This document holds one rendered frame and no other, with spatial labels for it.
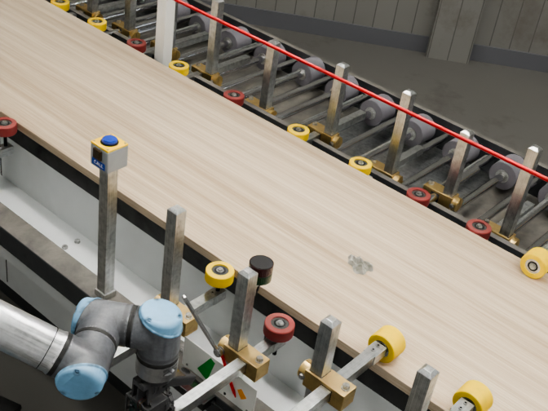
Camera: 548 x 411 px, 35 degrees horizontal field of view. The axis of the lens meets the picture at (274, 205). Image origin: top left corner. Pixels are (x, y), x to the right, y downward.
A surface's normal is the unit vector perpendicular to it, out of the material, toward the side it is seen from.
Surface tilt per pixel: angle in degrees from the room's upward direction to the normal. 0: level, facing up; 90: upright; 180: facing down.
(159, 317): 7
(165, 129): 0
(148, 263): 90
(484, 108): 0
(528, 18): 90
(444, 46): 90
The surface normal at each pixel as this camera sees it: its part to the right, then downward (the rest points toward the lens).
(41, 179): -0.65, 0.35
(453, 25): -0.10, 0.55
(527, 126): 0.13, -0.82
